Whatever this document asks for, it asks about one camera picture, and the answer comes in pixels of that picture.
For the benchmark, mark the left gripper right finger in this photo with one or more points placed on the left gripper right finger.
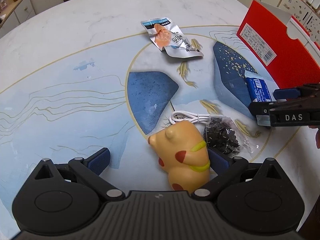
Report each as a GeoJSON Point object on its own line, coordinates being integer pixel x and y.
{"type": "Point", "coordinates": [227, 170]}

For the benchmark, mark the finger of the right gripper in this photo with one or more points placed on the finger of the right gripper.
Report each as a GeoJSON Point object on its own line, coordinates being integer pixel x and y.
{"type": "Point", "coordinates": [282, 95]}
{"type": "Point", "coordinates": [260, 108]}

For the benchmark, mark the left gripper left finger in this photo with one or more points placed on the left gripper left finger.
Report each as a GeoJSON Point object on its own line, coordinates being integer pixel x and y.
{"type": "Point", "coordinates": [88, 173]}

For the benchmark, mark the blue wafer packet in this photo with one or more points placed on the blue wafer packet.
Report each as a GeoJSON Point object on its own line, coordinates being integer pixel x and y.
{"type": "Point", "coordinates": [258, 92]}

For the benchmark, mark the clear bag black bits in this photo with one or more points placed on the clear bag black bits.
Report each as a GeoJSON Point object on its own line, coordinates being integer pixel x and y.
{"type": "Point", "coordinates": [228, 137]}

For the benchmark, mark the yellow duck toy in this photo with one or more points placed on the yellow duck toy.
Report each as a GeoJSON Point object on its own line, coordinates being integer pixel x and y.
{"type": "Point", "coordinates": [182, 153]}

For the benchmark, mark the red shoe box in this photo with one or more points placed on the red shoe box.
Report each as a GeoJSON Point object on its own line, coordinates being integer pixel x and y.
{"type": "Point", "coordinates": [281, 44]}

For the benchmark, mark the white sideboard cabinet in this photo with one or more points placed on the white sideboard cabinet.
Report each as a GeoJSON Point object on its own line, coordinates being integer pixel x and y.
{"type": "Point", "coordinates": [15, 14]}

